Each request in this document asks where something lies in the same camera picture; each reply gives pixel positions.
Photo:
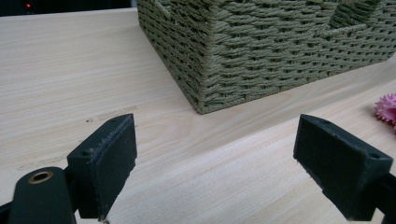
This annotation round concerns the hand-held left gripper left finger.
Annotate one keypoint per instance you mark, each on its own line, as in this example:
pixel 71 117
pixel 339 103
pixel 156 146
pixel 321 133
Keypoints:
pixel 102 168

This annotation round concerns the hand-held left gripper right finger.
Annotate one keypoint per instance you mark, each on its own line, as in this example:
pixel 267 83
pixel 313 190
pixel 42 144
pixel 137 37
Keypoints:
pixel 339 174

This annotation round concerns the pink spiky ball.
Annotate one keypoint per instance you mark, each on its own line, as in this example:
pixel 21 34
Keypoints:
pixel 387 109

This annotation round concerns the green woven basket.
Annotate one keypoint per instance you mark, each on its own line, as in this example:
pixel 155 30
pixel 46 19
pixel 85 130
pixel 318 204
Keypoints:
pixel 264 53

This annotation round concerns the dark device with red light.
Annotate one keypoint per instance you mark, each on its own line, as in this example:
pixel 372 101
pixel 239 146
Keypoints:
pixel 28 6

